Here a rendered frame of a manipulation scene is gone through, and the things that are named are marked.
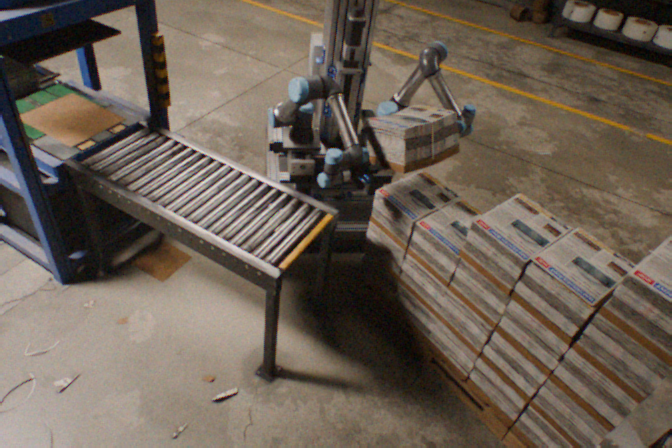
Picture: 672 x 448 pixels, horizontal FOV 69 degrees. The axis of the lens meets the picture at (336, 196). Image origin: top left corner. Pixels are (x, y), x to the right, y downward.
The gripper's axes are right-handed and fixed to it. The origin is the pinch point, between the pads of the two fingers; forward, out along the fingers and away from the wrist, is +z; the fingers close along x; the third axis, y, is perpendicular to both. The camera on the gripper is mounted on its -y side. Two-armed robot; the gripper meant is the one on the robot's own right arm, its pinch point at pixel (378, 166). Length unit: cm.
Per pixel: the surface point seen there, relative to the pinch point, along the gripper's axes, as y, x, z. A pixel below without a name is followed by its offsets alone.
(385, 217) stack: -29.2, -1.9, 1.1
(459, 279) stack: -47, -50, 4
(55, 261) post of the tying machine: -40, 109, -149
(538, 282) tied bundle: -31, -90, 6
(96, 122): 28, 123, -106
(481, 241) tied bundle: -22, -62, 5
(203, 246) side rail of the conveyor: -18, 18, -92
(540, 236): -20, -79, 23
